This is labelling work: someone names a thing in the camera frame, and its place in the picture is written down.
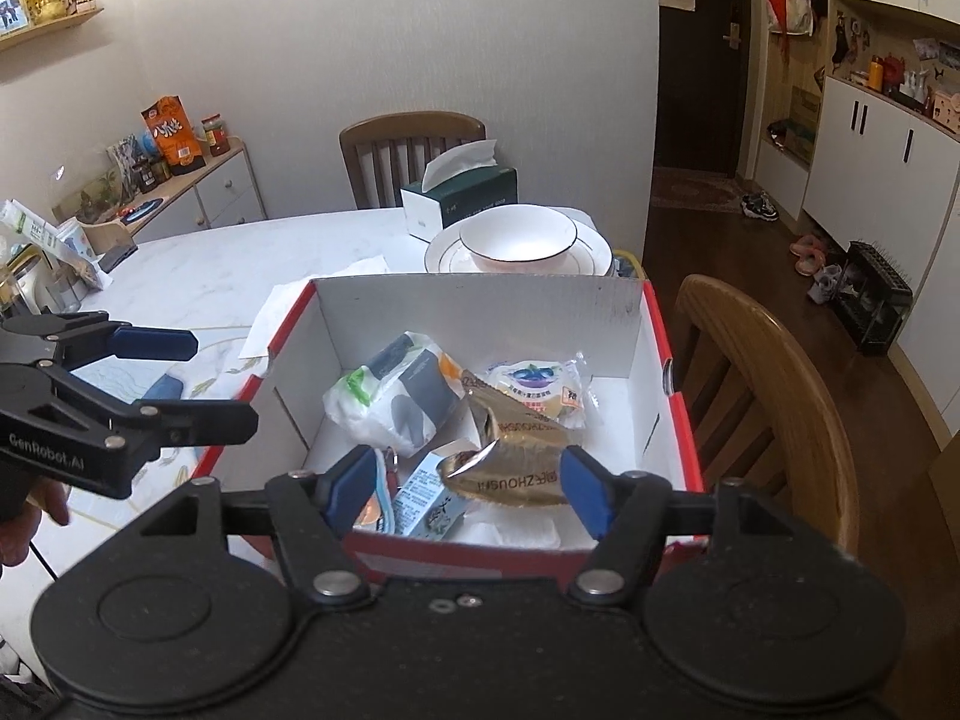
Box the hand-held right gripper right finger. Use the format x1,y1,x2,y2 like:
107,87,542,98
561,446,792,607

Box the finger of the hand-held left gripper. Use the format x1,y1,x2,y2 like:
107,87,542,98
0,313,200,370
135,400,260,452

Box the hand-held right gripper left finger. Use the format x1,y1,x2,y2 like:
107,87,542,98
142,447,376,608

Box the blue and white packet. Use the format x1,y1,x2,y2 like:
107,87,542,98
356,457,398,533

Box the brown foil snack bag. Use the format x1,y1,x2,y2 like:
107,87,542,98
437,367,582,509

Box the light blue small box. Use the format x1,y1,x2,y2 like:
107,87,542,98
390,451,470,539

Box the white tissue pack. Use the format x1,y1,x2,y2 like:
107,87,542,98
322,330,466,458

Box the yellow bread packet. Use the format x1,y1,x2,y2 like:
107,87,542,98
480,351,601,428

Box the red cardboard box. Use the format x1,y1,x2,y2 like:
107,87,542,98
199,275,706,578

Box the white patterned desktop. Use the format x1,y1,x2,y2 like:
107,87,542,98
0,206,646,691

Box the person's left hand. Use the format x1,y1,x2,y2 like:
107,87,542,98
0,480,72,567

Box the clear plastic zip bag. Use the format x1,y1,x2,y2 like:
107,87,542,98
450,502,560,550

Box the clear glass cup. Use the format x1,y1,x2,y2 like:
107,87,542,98
41,270,83,312

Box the white paper napkin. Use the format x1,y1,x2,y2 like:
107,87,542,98
238,255,391,359

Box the tall glass jar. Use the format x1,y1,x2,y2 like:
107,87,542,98
0,251,46,316

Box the white green-printed plastic bag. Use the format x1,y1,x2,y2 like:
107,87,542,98
0,199,113,290

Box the white side cabinet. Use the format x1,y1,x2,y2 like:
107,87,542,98
52,139,267,256

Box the orange snack bag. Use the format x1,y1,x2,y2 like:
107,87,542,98
141,95,207,175

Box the light wooden chair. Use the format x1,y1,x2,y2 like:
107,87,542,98
660,274,860,563

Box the white bowl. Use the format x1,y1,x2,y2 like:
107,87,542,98
459,204,578,275

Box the green and white tissue box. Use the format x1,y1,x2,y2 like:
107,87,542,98
400,139,520,243

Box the grey shoes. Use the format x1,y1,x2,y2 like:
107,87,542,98
808,264,852,305

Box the pink slippers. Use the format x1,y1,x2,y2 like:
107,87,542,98
789,234,826,275

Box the dark wooden chair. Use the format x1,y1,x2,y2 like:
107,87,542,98
339,112,487,211

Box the black shoe rack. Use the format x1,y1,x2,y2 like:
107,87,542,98
838,240,914,357

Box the dark door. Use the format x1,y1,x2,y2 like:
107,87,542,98
656,0,751,181

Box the red and white hanging bag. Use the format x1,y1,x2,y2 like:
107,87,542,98
766,0,830,38

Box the wooden wall shelf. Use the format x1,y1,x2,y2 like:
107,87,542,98
0,4,104,53

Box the white wall cabinet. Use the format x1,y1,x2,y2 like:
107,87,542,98
754,0,960,421

